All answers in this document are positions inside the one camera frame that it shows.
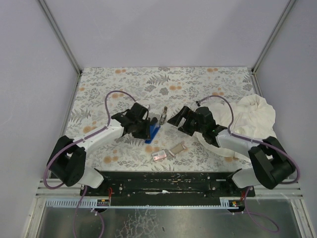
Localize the red white staple box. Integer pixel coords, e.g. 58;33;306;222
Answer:
151;150;167;161

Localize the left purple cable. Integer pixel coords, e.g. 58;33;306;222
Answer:
43;91;138;238

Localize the aluminium frame post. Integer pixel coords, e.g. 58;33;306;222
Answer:
251;0;297;75
37;0;82;75

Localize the right aluminium extrusion rail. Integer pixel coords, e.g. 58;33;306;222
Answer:
254;182;303;199

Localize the white crumpled cloth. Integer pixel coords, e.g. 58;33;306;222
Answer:
198;93;278;162

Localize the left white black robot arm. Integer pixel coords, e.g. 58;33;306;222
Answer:
44;103;151;188

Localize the left aluminium frame post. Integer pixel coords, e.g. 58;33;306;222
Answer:
37;0;82;75

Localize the aluminium extrusion rail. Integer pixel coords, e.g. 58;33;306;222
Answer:
36;179;82;198
254;182;303;199

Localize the left aluminium extrusion rail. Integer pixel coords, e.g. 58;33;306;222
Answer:
36;179;82;198

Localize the blue stapler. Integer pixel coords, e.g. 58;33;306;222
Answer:
145;117;160;144

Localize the floral patterned table mat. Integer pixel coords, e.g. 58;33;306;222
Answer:
66;67;255;172

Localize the white slotted cable duct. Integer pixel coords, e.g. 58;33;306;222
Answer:
45;197;239;210

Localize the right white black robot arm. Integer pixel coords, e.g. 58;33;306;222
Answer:
167;106;296;189

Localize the right aluminium frame post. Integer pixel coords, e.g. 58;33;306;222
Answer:
251;0;297;75

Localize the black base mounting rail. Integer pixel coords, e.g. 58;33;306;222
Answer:
85;171;255;201

